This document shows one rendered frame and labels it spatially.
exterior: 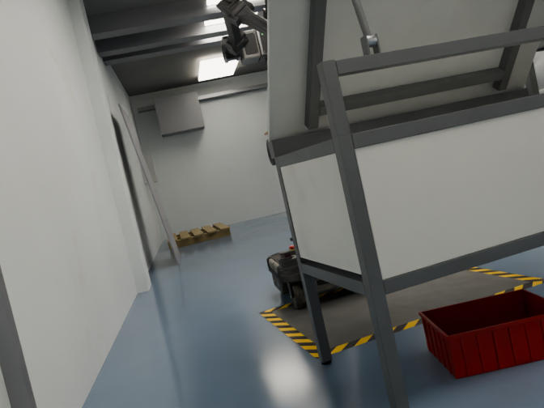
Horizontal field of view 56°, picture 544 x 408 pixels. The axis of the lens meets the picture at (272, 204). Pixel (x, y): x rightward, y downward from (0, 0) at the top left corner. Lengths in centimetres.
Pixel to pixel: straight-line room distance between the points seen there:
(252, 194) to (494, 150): 821
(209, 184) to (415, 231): 825
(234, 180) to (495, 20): 777
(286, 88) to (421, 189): 65
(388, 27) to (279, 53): 41
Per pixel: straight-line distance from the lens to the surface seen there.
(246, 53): 289
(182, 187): 957
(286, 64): 182
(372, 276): 141
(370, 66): 145
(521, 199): 168
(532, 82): 259
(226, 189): 960
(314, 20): 176
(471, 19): 217
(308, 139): 197
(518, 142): 168
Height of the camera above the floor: 74
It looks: 3 degrees down
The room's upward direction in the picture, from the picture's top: 13 degrees counter-clockwise
